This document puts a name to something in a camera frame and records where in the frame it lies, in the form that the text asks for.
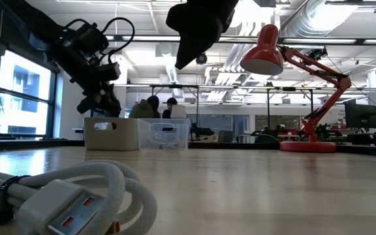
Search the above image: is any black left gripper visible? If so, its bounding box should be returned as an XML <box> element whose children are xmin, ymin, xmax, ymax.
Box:
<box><xmin>55</xmin><ymin>22</ymin><xmax>122</xmax><ymax>118</ymax></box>

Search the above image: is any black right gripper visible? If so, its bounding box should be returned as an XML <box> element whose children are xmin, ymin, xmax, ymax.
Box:
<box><xmin>165</xmin><ymin>0</ymin><xmax>240</xmax><ymax>71</ymax></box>

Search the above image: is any light grey plastic bin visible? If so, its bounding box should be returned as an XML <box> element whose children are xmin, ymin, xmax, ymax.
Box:
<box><xmin>83</xmin><ymin>117</ymin><xmax>140</xmax><ymax>151</ymax></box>

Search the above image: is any person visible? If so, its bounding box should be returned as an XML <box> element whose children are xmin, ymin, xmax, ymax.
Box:
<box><xmin>161</xmin><ymin>97</ymin><xmax>179</xmax><ymax>119</ymax></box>
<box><xmin>128</xmin><ymin>95</ymin><xmax>162</xmax><ymax>119</ymax></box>

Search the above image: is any white laptop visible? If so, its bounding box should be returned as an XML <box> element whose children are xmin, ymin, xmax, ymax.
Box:
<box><xmin>170</xmin><ymin>104</ymin><xmax>188</xmax><ymax>119</ymax></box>

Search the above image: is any red desk lamp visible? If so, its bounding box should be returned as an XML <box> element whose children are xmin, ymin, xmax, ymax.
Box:
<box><xmin>239</xmin><ymin>23</ymin><xmax>353</xmax><ymax>154</ymax></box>

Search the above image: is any clear plastic bin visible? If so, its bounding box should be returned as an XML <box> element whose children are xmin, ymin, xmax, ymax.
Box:
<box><xmin>137</xmin><ymin>117</ymin><xmax>192</xmax><ymax>151</ymax></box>

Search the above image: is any black metal stand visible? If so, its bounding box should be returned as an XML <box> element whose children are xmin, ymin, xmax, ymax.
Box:
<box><xmin>149</xmin><ymin>84</ymin><xmax>315</xmax><ymax>140</ymax></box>

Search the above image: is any black monitor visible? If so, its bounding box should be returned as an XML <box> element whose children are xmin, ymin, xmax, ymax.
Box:
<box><xmin>344</xmin><ymin>102</ymin><xmax>376</xmax><ymax>130</ymax></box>

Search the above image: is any white cable with black tie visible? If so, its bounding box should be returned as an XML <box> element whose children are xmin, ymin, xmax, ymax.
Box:
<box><xmin>0</xmin><ymin>159</ymin><xmax>159</xmax><ymax>235</ymax></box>

